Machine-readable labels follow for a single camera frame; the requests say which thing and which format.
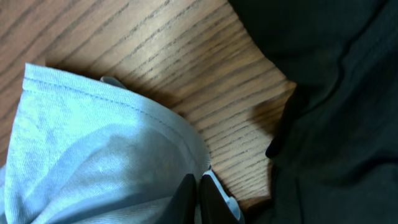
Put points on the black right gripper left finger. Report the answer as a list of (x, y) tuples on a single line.
[(181, 208)]

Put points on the light blue printed t-shirt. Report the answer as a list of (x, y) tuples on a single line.
[(91, 151)]

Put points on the black t-shirt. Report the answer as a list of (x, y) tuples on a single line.
[(334, 152)]

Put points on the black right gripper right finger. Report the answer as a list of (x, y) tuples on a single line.
[(215, 205)]

